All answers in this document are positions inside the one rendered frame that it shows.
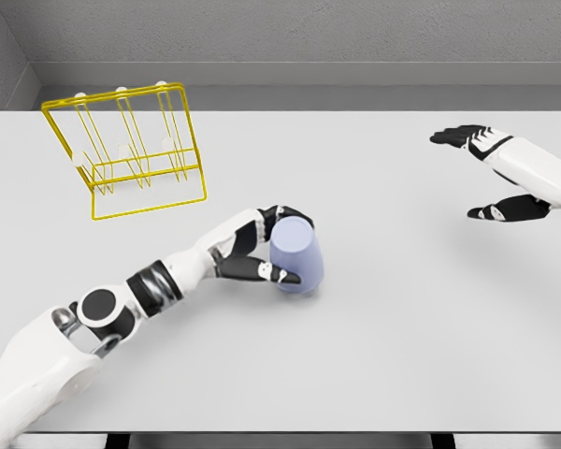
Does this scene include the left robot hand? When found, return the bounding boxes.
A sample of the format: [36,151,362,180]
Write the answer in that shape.
[195,204,315,285]

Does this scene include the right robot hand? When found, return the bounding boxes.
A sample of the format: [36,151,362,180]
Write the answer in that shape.
[429,123,561,222]

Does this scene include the yellow wire cup holder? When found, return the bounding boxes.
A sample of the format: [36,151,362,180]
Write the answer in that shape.
[40,80,209,221]

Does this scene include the lavender plastic cup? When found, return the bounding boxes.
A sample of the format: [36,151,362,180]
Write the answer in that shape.
[268,217,325,296]

